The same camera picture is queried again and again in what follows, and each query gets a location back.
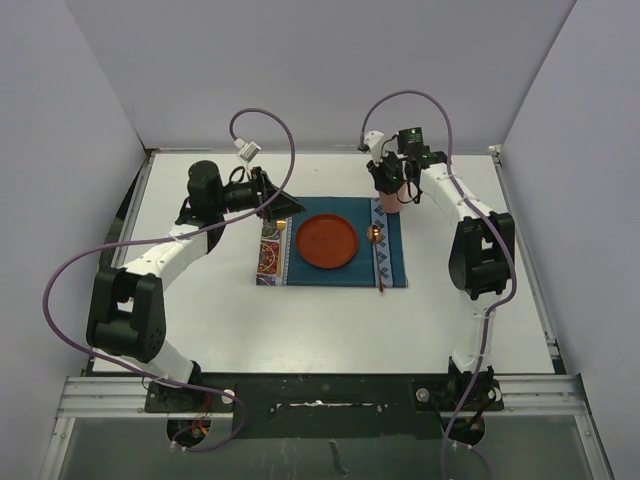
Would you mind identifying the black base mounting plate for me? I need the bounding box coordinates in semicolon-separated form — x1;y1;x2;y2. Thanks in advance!
144;371;504;446

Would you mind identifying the red round plate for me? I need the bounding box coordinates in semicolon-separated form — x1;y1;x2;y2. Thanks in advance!
295;213;359;269

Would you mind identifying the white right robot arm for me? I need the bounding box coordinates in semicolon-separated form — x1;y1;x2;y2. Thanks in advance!
358;127;515;373

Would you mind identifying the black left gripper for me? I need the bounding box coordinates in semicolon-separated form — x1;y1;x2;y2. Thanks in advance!
212;166;305;222

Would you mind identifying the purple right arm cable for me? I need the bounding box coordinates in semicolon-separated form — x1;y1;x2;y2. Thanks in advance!
359;89;517;480

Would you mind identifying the aluminium front rail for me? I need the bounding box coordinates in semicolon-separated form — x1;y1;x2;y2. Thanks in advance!
57;374;586;418

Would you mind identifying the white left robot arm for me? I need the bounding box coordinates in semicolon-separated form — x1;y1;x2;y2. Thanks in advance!
86;160;305;411

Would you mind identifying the copper spoon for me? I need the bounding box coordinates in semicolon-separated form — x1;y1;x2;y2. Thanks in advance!
367;224;385;293

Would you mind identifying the pink plastic cup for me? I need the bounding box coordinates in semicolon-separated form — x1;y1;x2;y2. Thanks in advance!
378;185;407;214

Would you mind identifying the blue patterned placemat cloth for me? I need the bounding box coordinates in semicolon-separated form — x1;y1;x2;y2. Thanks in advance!
255;197;408;288

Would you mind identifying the copper fork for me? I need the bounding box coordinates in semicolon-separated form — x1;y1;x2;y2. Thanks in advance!
276;219;287;278

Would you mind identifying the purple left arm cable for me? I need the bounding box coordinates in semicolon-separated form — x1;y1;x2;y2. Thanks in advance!
42;108;296;454

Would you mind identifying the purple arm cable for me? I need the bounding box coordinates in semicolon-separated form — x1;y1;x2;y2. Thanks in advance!
42;108;296;454
359;89;517;480

